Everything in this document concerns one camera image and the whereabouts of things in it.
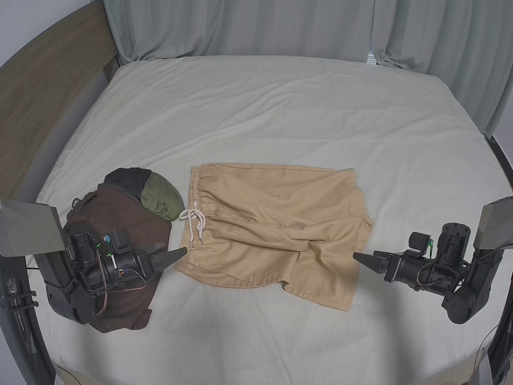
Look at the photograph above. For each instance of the bed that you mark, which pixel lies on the bed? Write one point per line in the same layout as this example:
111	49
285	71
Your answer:
280	102

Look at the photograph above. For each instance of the beige shorts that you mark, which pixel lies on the beige shorts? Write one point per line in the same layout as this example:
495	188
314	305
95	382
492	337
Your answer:
280	215

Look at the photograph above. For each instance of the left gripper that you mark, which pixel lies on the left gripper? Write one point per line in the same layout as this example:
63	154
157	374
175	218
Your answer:
128	271

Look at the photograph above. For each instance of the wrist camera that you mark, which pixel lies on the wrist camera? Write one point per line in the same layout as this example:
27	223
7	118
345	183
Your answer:
420	245
118	241

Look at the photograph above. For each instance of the grey-green curtain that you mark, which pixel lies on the grey-green curtain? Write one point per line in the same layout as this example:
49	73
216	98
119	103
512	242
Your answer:
461	34
240	14

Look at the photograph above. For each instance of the green garment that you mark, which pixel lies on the green garment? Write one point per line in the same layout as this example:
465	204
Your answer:
162	197

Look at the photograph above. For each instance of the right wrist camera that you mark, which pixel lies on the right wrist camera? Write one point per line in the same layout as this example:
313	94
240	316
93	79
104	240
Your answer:
420	245

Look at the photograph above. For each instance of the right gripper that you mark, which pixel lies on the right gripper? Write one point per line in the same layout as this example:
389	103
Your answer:
404	271

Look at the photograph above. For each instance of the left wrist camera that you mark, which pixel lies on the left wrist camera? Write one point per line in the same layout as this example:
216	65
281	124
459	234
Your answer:
118	241

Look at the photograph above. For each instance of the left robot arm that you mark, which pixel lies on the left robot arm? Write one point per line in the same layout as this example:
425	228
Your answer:
32	231

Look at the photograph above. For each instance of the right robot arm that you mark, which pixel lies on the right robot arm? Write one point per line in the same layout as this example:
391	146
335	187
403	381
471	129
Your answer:
493	227

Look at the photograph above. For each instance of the brown garment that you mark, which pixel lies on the brown garment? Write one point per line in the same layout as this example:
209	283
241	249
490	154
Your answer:
132	223

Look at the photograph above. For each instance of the black garment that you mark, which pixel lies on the black garment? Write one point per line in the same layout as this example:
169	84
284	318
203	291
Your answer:
126	179

